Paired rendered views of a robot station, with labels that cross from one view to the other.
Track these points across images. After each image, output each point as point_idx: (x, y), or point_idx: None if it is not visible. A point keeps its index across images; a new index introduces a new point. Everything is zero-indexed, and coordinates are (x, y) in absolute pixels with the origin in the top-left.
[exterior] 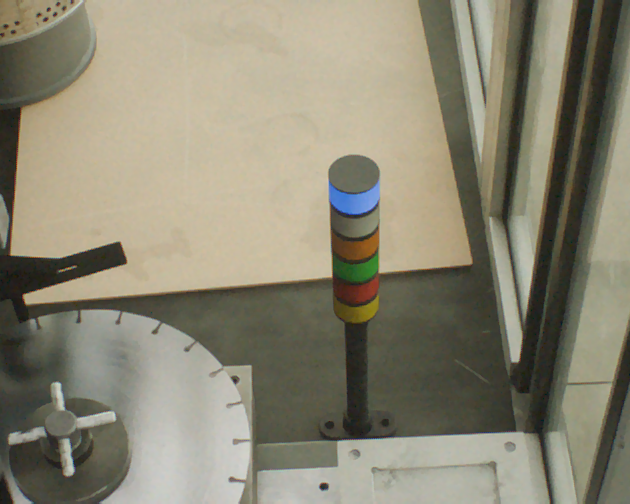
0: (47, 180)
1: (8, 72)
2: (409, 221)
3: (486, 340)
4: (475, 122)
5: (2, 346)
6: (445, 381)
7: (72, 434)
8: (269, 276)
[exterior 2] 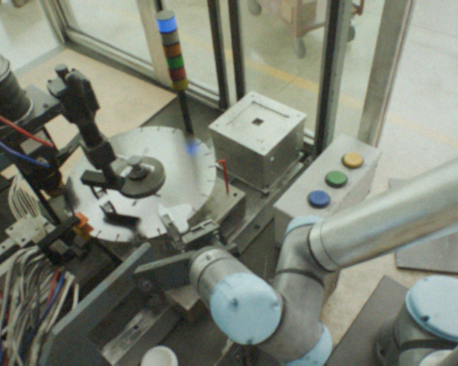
0: (14, 166)
1: None
2: (147, 99)
3: (201, 107)
4: (140, 64)
5: (77, 173)
6: (202, 122)
7: (141, 160)
8: None
